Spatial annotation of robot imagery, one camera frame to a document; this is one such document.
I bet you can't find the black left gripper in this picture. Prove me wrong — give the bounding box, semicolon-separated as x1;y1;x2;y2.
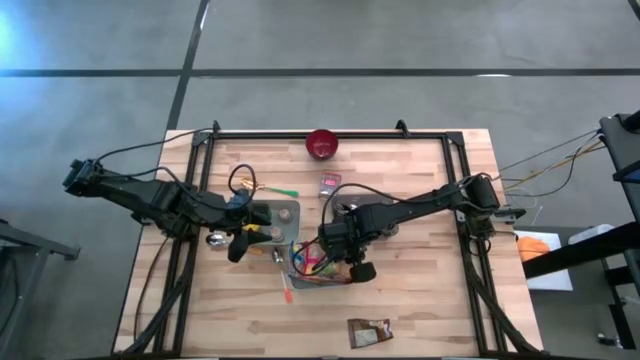
219;192;274;264

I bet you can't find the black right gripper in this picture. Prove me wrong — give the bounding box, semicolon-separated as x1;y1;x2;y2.
319;209;381;285

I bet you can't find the wooden handled spoon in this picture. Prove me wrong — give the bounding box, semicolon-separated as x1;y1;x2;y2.
205;232;265;255

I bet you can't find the blue yellow noodle packet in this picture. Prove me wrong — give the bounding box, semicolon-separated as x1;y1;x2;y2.
289;241;307;274

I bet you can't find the brown snack packet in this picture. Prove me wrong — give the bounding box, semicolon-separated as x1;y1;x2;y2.
346;317;395;350

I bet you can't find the red and black bowl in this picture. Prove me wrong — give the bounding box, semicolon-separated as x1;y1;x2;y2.
304;128;340;161

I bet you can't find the orange object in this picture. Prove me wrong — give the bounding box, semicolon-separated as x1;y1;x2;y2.
516;235;552;263

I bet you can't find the white paper sheet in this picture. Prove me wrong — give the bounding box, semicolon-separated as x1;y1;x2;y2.
513;229;574;292

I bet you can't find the black stand bar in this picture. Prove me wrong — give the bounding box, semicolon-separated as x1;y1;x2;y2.
522;219;640;351

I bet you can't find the grey side table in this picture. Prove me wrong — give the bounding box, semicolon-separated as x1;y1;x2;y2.
0;218;81;360

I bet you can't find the white plastic container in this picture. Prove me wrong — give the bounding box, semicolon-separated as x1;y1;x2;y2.
568;223;615;246

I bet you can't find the black side cart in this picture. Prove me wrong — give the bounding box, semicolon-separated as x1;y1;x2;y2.
598;110;640;224

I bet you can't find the green handled spoon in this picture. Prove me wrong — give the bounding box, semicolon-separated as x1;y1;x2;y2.
239;178;300;198

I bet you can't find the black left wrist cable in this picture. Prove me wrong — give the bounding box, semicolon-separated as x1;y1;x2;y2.
227;163;258;197

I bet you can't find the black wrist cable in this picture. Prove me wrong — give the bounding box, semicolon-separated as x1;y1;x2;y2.
227;163;258;197
321;181;454;231

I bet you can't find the orange handled spoon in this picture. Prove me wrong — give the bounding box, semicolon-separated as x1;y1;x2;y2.
271;246;295;305

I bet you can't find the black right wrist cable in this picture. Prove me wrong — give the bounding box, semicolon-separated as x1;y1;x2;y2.
321;181;454;231

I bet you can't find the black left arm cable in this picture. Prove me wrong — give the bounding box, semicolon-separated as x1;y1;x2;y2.
93;127;217;169

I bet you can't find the wires to side cart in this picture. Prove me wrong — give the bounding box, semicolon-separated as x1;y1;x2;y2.
492;128;604;201

